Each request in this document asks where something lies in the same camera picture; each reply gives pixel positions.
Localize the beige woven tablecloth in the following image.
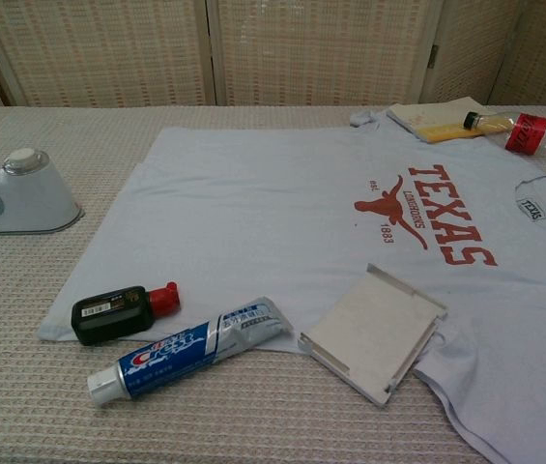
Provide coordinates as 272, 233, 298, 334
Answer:
0, 103, 546, 464

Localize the yellow and white notebook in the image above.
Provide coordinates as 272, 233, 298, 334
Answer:
387, 96, 496, 145

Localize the black ink bottle red cap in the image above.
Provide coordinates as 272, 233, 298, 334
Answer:
71, 280, 182, 346

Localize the light blue Texas t-shirt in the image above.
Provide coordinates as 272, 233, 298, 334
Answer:
36, 113, 546, 464

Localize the white steam iron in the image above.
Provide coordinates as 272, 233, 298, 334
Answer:
0, 147, 83, 237

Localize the blue Crest toothpaste tube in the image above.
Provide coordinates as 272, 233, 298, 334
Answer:
86, 295, 295, 408

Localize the woven folding screen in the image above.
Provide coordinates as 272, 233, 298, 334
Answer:
0, 0, 546, 108

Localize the clear plastic bottle red label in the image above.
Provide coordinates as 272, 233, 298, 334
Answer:
463, 109, 546, 160

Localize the white square plastic tray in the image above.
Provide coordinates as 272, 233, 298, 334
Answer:
297, 262, 449, 406

